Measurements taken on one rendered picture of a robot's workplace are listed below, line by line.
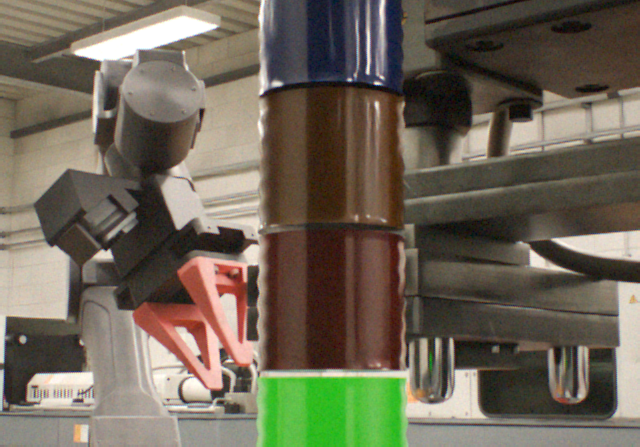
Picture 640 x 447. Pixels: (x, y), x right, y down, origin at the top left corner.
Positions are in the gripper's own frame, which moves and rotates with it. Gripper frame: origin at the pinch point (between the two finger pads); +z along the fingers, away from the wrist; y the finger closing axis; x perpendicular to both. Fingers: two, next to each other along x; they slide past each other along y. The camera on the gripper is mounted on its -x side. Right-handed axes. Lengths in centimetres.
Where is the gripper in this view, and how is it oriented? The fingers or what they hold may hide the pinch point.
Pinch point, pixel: (225, 367)
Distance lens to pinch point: 87.5
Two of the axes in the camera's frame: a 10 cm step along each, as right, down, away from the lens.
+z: 3.8, 8.1, -4.5
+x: 6.4, 1.3, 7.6
